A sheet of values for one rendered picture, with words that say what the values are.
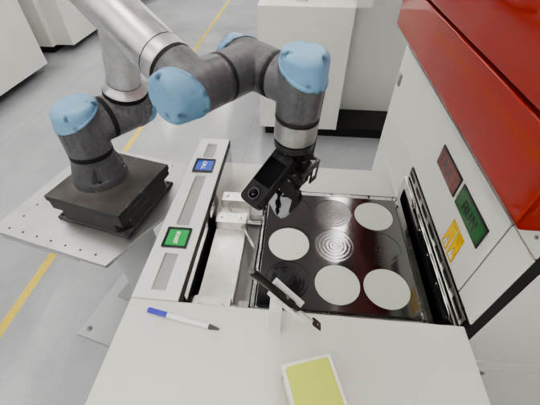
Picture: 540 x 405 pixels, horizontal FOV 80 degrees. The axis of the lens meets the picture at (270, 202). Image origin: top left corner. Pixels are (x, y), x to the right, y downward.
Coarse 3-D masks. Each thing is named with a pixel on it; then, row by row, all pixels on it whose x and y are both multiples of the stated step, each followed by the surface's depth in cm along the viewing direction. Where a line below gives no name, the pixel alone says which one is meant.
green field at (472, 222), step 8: (464, 192) 61; (456, 200) 64; (464, 200) 61; (464, 208) 60; (472, 208) 58; (464, 216) 60; (472, 216) 58; (472, 224) 57; (480, 224) 55; (472, 232) 57; (480, 232) 55; (472, 240) 57
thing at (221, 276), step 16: (224, 208) 90; (240, 208) 90; (224, 240) 82; (240, 240) 82; (224, 256) 79; (240, 256) 79; (208, 272) 76; (224, 272) 76; (208, 288) 73; (224, 288) 73
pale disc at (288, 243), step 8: (280, 232) 82; (288, 232) 82; (296, 232) 82; (272, 240) 80; (280, 240) 80; (288, 240) 80; (296, 240) 80; (304, 240) 80; (272, 248) 78; (280, 248) 78; (288, 248) 78; (296, 248) 78; (304, 248) 78; (280, 256) 76; (288, 256) 76; (296, 256) 76
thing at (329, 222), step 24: (288, 216) 86; (312, 216) 86; (336, 216) 86; (264, 240) 80; (312, 240) 80; (336, 240) 80; (360, 240) 80; (384, 240) 80; (264, 264) 75; (288, 264) 75; (312, 264) 75; (336, 264) 75; (360, 264) 75; (384, 264) 75; (408, 264) 75; (264, 288) 70; (312, 288) 70; (360, 288) 70; (336, 312) 67; (360, 312) 67; (384, 312) 67; (408, 312) 67
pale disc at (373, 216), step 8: (360, 208) 88; (368, 208) 88; (376, 208) 88; (384, 208) 88; (360, 216) 86; (368, 216) 86; (376, 216) 86; (384, 216) 86; (368, 224) 84; (376, 224) 84; (384, 224) 84
